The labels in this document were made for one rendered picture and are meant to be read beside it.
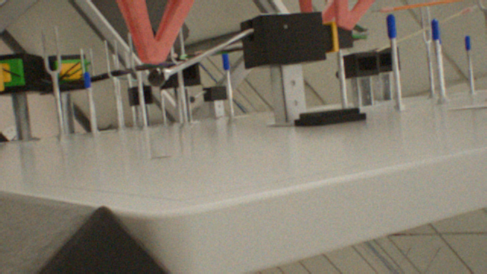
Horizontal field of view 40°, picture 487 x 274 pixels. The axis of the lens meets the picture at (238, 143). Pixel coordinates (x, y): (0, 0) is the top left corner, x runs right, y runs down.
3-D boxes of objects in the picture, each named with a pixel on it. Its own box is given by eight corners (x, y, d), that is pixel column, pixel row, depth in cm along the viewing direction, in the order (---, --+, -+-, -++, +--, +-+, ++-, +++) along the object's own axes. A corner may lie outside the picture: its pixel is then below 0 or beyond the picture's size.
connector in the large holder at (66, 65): (86, 83, 120) (84, 59, 120) (92, 81, 118) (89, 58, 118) (55, 85, 117) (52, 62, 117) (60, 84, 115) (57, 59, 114)
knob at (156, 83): (145, 88, 51) (144, 70, 51) (163, 87, 52) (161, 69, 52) (151, 87, 50) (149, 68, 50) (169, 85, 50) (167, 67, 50)
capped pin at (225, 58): (236, 122, 81) (228, 52, 80) (240, 122, 80) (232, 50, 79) (224, 124, 80) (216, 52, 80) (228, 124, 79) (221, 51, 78)
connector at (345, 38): (289, 54, 57) (287, 30, 57) (335, 51, 59) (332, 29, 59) (308, 49, 55) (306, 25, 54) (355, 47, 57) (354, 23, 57)
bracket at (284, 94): (266, 126, 57) (259, 68, 57) (291, 123, 58) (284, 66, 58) (292, 125, 53) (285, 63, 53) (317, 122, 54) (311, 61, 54)
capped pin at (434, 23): (452, 103, 66) (444, 17, 66) (438, 104, 66) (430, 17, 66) (445, 103, 68) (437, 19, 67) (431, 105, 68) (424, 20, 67)
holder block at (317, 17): (244, 69, 56) (239, 22, 56) (301, 65, 58) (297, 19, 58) (266, 65, 52) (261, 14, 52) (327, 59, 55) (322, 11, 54)
